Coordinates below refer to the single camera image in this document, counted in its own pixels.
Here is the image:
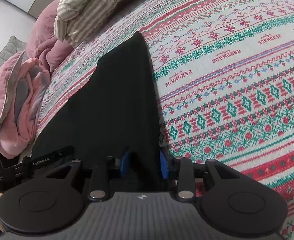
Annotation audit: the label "black pants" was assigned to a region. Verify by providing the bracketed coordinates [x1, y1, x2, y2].
[31, 31, 163, 196]

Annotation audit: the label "pink fleece blanket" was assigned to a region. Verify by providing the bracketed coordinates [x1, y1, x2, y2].
[0, 57, 50, 159]

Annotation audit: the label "patterned knit bedspread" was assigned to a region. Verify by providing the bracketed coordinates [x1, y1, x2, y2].
[32, 0, 294, 239]

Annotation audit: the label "grey quilted mat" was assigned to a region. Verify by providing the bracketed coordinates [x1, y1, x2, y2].
[0, 35, 27, 67]

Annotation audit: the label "mauve quilted comforter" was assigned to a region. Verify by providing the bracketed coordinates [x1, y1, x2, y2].
[0, 0, 74, 127]

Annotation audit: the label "beige striped folded bedding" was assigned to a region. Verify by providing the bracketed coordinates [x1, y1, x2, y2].
[54, 0, 124, 46]

